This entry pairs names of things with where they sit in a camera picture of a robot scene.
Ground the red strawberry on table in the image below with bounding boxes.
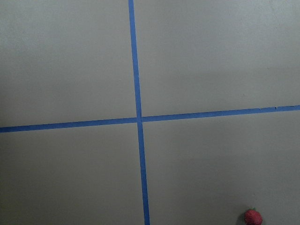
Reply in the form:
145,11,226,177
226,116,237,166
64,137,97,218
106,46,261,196
244,208,263,225

